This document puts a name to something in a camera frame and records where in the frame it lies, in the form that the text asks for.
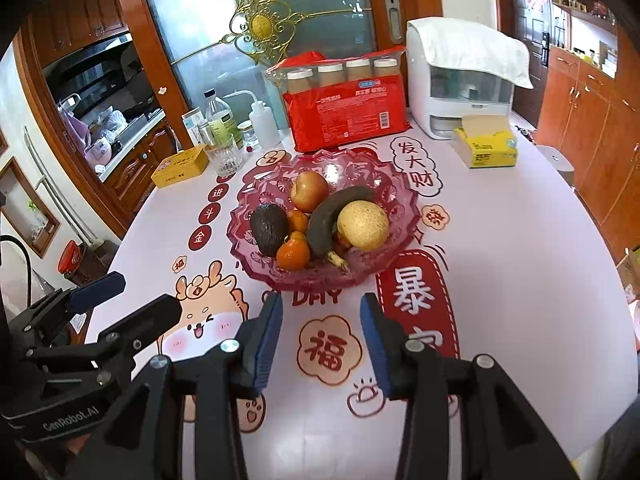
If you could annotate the dark wooden door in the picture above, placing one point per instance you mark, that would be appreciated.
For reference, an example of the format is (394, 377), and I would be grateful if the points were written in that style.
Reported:
(527, 60)

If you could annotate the pink glass fruit bowl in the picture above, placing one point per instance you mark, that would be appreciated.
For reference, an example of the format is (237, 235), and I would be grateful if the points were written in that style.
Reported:
(387, 195)

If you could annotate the clear glass cup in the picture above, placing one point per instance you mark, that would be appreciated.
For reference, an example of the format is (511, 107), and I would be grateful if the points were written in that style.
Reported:
(225, 157)

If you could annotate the white blue carton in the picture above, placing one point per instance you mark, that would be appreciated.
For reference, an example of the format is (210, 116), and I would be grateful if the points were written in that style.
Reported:
(192, 125)

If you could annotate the overripe dark banana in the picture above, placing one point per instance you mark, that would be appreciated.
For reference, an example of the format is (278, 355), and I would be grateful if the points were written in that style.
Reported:
(325, 220)

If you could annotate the red paper cup package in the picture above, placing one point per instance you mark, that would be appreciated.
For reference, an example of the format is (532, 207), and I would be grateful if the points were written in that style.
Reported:
(345, 115)

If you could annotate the purple plastic bag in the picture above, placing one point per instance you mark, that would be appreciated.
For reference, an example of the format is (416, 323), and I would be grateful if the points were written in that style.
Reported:
(75, 125)

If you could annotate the small glass jar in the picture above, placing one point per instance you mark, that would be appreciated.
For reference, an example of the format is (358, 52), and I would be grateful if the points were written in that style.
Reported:
(246, 135)

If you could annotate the gold door ornament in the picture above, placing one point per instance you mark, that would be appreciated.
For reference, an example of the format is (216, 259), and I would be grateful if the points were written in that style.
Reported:
(260, 25)

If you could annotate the white squeeze bottle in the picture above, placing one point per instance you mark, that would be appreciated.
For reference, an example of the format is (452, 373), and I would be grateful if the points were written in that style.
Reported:
(263, 125)

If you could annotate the grey round bin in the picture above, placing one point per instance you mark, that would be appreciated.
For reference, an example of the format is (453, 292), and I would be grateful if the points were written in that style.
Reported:
(555, 160)

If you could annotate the black range hood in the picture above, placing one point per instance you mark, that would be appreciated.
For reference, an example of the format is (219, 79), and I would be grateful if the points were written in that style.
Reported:
(95, 60)

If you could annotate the red lidded jar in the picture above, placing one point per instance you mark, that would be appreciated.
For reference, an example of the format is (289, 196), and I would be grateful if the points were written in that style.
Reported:
(72, 262)

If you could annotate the white cloth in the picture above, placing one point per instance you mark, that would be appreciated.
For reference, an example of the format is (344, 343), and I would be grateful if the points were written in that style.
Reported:
(475, 45)

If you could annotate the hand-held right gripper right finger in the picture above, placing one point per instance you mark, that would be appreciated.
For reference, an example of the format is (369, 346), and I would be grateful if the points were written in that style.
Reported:
(377, 345)

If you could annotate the dark avocado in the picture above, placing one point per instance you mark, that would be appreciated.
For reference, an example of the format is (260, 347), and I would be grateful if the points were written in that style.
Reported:
(269, 230)

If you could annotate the yellow tissue box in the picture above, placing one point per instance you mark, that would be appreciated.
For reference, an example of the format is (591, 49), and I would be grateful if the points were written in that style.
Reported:
(487, 147)

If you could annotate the yellow tin box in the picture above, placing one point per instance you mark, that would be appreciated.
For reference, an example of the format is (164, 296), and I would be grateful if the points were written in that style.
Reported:
(180, 165)

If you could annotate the clear bottle green label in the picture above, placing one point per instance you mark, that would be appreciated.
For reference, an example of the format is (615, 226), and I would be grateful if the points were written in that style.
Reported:
(220, 115)

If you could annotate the frosted glass sliding door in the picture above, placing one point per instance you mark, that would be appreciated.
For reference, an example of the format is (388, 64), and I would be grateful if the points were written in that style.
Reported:
(200, 20)

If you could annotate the cardboard box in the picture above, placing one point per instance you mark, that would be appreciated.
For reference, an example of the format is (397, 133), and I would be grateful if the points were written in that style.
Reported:
(630, 270)

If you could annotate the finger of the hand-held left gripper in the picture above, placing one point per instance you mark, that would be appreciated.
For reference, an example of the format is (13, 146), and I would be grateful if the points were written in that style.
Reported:
(150, 315)
(97, 290)

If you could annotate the wooden floor cabinet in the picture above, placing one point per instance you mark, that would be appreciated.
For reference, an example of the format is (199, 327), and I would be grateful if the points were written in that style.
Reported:
(590, 125)

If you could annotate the white countertop appliance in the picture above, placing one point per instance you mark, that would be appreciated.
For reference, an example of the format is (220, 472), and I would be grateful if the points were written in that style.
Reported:
(425, 110)

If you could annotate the orange mandarin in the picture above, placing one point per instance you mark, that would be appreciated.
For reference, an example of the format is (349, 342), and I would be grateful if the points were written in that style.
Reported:
(293, 256)
(297, 221)

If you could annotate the red apple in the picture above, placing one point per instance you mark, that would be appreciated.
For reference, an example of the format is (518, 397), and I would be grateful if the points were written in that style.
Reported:
(310, 191)

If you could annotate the wooden kitchen wall cabinet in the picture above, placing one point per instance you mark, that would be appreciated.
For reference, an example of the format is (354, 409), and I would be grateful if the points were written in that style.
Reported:
(75, 15)

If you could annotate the yellow pear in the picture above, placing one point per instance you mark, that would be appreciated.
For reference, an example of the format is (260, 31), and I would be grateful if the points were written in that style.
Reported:
(362, 225)

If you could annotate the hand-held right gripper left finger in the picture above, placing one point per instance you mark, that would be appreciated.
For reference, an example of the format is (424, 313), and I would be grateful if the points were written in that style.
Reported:
(265, 345)

